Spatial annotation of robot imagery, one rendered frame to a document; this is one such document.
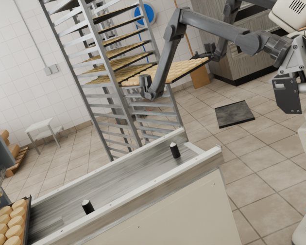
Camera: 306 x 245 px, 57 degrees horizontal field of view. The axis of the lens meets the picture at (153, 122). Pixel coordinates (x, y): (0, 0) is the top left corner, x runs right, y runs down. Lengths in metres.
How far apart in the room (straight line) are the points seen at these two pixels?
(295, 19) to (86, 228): 1.03
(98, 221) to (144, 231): 0.16
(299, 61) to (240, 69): 3.39
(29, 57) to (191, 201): 4.40
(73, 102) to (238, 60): 2.83
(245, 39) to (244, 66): 3.37
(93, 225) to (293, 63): 0.87
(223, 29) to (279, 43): 0.23
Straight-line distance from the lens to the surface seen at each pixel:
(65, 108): 5.16
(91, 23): 1.96
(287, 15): 1.22
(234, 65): 4.42
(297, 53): 1.09
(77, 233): 0.96
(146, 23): 2.21
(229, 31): 1.19
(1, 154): 1.35
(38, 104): 5.22
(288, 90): 1.29
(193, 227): 1.09
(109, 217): 0.96
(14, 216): 1.18
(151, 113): 2.61
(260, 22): 4.56
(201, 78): 5.02
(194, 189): 1.02
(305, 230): 1.56
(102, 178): 1.21
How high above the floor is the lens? 1.40
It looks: 20 degrees down
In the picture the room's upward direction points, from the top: 20 degrees counter-clockwise
